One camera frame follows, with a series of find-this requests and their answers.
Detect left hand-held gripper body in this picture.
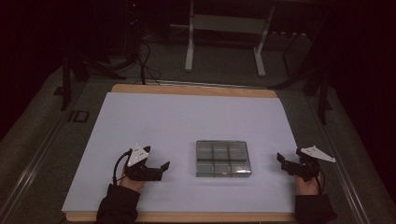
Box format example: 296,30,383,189
123,143,152,182

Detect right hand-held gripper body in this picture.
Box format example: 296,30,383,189
292,145,337,183

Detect person's right hand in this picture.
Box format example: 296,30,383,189
294,172,324,197

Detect person's left hand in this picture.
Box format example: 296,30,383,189
119,167,146,193

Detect white table mat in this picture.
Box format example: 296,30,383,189
61,91,301,215

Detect clear plastic compartment box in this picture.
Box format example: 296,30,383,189
194,139,253,178

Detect black metal stand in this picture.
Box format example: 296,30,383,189
270,31,332,126
60,36,128,112

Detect wooden table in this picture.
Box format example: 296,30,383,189
64,83,297,223

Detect white metal stand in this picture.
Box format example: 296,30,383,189
184,0,276,78

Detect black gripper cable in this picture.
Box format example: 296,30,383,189
315,168,327,196
112,148,134,187

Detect metal floor rail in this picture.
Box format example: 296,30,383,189
306,96,375,224
0,115,74,218

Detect black floor bracket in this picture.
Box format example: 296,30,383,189
67,109,91,123

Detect black floor cables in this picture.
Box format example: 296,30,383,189
135,34,163,86

